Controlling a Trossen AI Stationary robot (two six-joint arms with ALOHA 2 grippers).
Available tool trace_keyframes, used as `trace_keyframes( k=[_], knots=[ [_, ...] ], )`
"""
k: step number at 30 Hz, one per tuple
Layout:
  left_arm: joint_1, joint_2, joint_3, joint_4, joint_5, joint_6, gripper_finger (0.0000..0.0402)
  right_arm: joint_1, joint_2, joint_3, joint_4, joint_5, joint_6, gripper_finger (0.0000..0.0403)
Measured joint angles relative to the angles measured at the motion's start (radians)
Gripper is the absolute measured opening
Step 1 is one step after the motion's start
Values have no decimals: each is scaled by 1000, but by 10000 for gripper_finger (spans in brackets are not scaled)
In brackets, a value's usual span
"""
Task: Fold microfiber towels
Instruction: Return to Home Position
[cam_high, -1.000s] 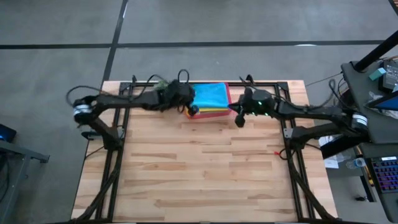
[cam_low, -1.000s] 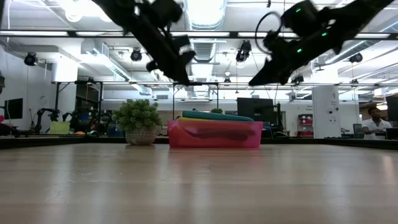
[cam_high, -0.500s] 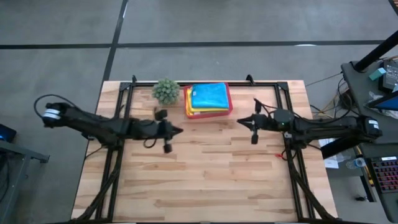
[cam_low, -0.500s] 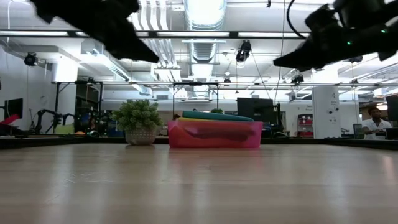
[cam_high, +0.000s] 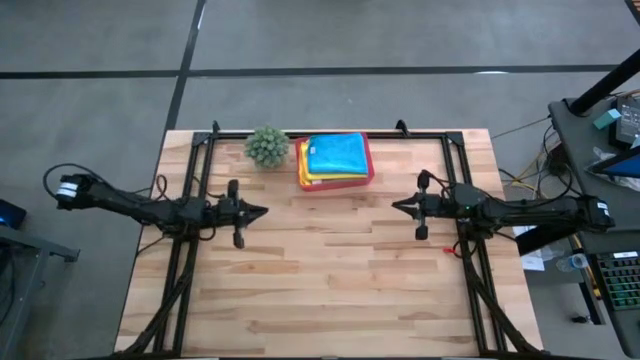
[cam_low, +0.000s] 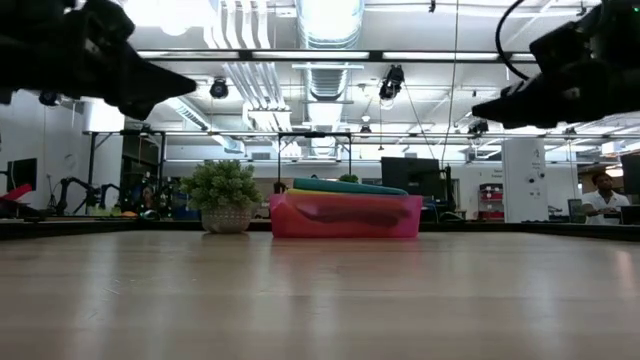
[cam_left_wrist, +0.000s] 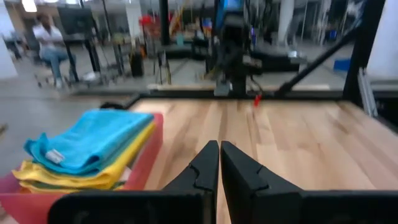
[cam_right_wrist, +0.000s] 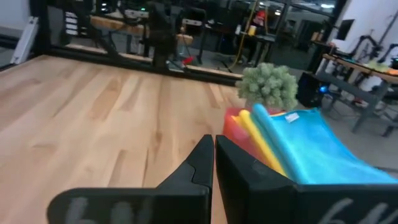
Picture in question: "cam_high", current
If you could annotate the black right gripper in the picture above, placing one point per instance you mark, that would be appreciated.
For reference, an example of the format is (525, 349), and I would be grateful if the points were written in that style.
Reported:
(431, 205)

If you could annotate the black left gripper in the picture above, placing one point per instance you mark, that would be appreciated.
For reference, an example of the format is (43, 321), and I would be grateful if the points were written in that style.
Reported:
(234, 212)

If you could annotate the orange microfiber towel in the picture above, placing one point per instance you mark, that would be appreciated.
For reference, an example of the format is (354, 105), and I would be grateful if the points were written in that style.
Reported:
(301, 175)

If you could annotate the yellow microfiber towel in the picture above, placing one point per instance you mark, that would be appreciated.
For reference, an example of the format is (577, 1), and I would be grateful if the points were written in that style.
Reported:
(330, 176)

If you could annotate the blue microfiber towel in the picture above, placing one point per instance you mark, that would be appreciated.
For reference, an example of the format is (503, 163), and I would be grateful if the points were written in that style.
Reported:
(337, 152)

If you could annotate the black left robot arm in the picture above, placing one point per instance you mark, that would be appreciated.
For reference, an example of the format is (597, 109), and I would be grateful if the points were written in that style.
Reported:
(135, 205)

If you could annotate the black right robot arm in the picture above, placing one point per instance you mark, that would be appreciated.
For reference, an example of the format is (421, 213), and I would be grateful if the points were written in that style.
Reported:
(530, 210)

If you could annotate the pink plastic bin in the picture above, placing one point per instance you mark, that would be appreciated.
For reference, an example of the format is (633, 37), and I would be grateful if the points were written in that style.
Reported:
(371, 165)

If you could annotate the green artificial potted plant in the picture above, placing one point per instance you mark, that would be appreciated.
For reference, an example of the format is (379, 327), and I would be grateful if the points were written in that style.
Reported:
(266, 146)

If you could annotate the white crumpled paper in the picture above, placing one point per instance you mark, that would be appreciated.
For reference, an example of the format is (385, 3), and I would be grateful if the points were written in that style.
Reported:
(530, 260)

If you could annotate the clear plastic bottle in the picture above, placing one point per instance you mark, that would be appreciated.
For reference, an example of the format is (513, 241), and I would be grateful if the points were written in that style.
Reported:
(575, 262)

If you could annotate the black side desk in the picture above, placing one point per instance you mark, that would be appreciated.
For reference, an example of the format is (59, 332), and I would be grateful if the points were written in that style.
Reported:
(575, 150)

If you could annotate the black keyboard desk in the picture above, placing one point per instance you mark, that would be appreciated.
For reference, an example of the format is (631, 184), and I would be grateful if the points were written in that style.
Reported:
(600, 250)

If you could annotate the teal block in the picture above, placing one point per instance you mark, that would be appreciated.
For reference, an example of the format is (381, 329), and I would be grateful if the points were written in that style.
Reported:
(606, 119)

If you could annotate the laptop with blue screen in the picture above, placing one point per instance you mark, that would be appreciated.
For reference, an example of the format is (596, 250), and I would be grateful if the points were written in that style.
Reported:
(625, 167)

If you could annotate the blue-keyed keyboard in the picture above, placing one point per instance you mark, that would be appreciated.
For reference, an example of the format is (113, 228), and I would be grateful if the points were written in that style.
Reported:
(620, 282)

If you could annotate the grey metal desk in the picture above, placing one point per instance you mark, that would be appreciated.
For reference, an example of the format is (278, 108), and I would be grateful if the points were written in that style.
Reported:
(30, 240)

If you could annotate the black slanted pole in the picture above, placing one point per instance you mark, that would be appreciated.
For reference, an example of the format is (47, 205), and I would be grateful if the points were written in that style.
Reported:
(600, 87)

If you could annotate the black tablet device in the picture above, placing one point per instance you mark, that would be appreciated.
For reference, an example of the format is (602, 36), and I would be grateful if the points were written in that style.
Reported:
(629, 125)

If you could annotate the black device with blue light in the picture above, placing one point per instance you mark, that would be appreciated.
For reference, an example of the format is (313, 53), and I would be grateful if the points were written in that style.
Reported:
(12, 215)

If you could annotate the black aluminium table frame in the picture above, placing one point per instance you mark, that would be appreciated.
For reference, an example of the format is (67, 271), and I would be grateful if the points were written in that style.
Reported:
(455, 137)

